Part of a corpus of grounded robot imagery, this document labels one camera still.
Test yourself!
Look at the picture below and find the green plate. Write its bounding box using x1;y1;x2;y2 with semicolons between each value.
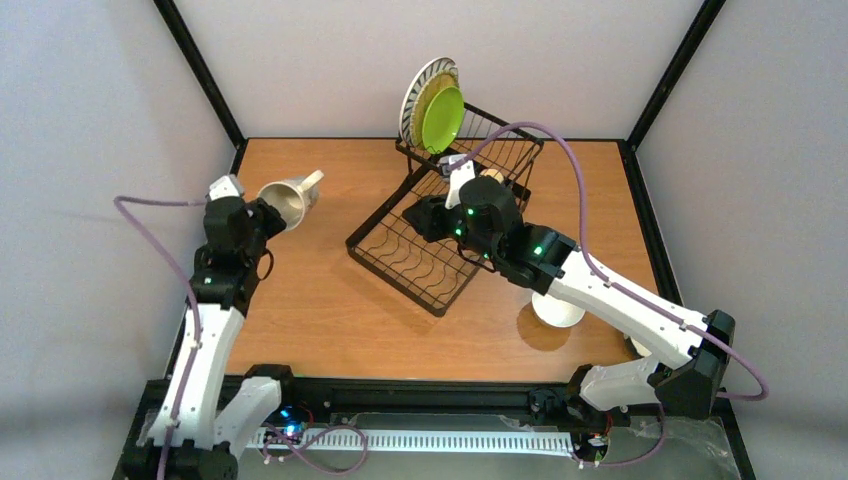
421;86;465;154

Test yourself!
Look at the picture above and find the black wire dish rack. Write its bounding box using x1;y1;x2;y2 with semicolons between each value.
346;104;505;317

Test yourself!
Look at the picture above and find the right black corner post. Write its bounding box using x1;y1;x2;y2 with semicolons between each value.
627;0;726;153

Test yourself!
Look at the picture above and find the blue striped white plate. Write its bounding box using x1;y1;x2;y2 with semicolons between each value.
398;57;459;147

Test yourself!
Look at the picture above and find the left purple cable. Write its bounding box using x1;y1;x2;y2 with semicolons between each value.
113;195;369;480

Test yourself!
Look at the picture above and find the black aluminium base frame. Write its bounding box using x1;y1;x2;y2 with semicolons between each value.
125;374;757;480

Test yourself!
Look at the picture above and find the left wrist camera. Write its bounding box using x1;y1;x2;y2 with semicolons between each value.
206;174;245;202

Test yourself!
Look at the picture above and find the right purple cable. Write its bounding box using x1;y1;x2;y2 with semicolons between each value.
449;121;771;468

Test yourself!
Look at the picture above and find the purple cable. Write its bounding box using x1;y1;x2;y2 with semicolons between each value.
113;195;369;480
449;121;771;468

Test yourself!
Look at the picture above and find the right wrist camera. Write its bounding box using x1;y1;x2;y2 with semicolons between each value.
438;154;476;210

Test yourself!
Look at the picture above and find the left black corner post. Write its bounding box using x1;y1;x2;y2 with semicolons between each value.
153;0;246;150

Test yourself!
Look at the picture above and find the yellow handled white mug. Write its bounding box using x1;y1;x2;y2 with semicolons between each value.
479;168;505;185

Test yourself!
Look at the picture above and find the tall seashell mug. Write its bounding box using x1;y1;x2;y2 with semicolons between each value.
258;169;325;231

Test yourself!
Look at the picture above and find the black corner post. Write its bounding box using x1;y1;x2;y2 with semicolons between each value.
153;0;246;150
627;0;726;153

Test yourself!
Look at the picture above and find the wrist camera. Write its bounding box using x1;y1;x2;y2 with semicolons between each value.
206;174;245;202
438;154;476;210

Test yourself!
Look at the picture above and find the woven bamboo tray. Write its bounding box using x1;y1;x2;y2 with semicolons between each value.
399;67;459;149

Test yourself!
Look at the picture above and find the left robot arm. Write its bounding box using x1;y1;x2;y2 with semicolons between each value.
113;194;291;479

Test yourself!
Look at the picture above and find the white bowl with dark base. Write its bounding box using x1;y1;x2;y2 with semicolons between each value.
624;335;652;358

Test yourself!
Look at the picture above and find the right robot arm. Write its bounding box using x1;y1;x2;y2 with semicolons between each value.
402;176;735;419

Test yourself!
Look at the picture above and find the white slotted cable duct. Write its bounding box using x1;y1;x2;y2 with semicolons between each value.
254;427;576;458

